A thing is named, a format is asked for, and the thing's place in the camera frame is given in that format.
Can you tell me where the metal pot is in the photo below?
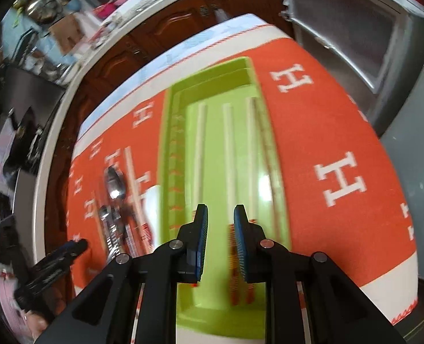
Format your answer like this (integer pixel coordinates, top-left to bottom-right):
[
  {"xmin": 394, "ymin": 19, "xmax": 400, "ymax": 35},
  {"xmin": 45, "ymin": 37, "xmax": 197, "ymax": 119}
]
[{"xmin": 25, "ymin": 0, "xmax": 65, "ymax": 23}]

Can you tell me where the small metal spoon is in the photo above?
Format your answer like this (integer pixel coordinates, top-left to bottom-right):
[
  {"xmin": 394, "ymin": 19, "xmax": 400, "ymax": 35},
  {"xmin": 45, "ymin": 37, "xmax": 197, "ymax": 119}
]
[{"xmin": 98, "ymin": 205, "xmax": 122, "ymax": 260}]

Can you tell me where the cardboard box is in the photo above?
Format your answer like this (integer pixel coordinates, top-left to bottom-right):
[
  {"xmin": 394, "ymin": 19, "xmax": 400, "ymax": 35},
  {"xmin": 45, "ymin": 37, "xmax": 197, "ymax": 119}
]
[{"xmin": 49, "ymin": 14, "xmax": 84, "ymax": 56}]

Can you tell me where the orange printed blanket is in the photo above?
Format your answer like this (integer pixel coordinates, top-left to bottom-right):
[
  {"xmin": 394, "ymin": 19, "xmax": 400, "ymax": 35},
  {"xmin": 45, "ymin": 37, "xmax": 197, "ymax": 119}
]
[{"xmin": 67, "ymin": 25, "xmax": 418, "ymax": 330}]

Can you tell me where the green plastic utensil tray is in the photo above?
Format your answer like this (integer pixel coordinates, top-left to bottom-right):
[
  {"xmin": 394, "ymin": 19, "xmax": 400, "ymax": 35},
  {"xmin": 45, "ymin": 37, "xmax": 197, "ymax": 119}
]
[{"xmin": 158, "ymin": 56, "xmax": 293, "ymax": 344}]

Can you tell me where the large metal spoon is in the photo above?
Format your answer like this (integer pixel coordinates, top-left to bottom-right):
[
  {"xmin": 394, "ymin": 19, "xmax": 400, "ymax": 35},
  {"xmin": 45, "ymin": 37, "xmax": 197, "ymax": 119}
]
[{"xmin": 103, "ymin": 166, "xmax": 137, "ymax": 257}]

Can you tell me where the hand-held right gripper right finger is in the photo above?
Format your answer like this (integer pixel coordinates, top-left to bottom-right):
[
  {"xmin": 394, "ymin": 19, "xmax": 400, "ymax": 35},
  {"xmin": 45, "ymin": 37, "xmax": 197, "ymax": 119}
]
[{"xmin": 233, "ymin": 204, "xmax": 406, "ymax": 344}]

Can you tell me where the black countertop appliance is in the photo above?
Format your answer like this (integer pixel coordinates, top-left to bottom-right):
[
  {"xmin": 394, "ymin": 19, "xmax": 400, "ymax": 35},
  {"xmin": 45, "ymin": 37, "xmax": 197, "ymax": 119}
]
[{"xmin": 2, "ymin": 105, "xmax": 52, "ymax": 177}]

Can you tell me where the pale blue tablecloth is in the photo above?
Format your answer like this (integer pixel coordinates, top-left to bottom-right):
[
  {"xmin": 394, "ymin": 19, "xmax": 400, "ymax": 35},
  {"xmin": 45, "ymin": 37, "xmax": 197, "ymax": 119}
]
[{"xmin": 79, "ymin": 13, "xmax": 271, "ymax": 133}]

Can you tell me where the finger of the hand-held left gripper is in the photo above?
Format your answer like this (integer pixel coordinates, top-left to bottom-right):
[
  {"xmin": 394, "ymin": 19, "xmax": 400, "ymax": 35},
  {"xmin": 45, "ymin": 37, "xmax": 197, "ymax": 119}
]
[
  {"xmin": 33, "ymin": 238, "xmax": 89, "ymax": 267},
  {"xmin": 15, "ymin": 256, "xmax": 73, "ymax": 296}
]

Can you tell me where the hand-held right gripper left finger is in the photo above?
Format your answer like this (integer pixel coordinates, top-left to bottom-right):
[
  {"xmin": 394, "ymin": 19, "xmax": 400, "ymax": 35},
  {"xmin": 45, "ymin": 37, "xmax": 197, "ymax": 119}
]
[{"xmin": 33, "ymin": 204, "xmax": 210, "ymax": 344}]

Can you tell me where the black bag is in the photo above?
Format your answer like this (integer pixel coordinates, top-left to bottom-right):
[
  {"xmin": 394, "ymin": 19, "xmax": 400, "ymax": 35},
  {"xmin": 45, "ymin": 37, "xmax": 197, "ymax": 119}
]
[{"xmin": 0, "ymin": 193, "xmax": 29, "ymax": 276}]

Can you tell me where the white ceramic spoon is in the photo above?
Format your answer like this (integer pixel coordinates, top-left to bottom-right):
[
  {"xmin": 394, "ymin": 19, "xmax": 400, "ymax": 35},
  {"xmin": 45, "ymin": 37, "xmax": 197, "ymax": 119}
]
[{"xmin": 142, "ymin": 185, "xmax": 162, "ymax": 255}]

